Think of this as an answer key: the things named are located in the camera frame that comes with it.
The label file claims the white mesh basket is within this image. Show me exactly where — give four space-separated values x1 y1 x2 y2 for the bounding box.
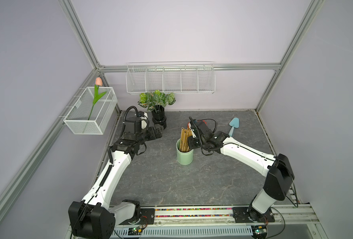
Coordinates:
63 86 117 135

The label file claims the white wire wall shelf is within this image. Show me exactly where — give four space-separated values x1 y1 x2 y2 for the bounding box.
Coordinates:
126 61 216 94

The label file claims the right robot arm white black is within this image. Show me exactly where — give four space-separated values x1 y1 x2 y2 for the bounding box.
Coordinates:
188 117 294 222

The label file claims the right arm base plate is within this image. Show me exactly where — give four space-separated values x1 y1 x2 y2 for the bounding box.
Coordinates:
232 207 275 223

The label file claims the bundle of brown paper straws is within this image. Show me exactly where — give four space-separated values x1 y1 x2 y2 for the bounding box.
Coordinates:
179 128 192 152

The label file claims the mint green storage cup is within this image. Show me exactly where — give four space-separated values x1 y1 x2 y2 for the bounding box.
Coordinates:
176 139 194 165

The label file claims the aluminium front rail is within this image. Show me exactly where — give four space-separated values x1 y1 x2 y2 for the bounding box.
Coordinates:
102 204 320 227

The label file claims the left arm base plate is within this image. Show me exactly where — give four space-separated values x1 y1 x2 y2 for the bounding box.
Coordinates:
120 208 155 225

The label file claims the teal small spatula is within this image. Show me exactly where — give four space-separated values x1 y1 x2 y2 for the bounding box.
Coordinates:
228 118 240 137

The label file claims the green artificial plant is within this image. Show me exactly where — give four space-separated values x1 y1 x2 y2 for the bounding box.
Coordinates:
138 90 176 113

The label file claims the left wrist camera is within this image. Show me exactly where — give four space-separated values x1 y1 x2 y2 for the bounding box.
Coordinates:
124 111 149 134

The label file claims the pink artificial tulip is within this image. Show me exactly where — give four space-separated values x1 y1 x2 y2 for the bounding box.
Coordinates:
88 77 106 120

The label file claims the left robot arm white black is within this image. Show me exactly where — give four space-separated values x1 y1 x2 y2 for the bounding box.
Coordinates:
68 124 164 239

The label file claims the black plant pot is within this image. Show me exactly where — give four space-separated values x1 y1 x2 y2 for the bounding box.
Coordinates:
151 105 167 129

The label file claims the red hand-shaped scraper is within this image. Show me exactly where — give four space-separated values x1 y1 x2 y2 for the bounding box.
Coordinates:
187 119 207 128

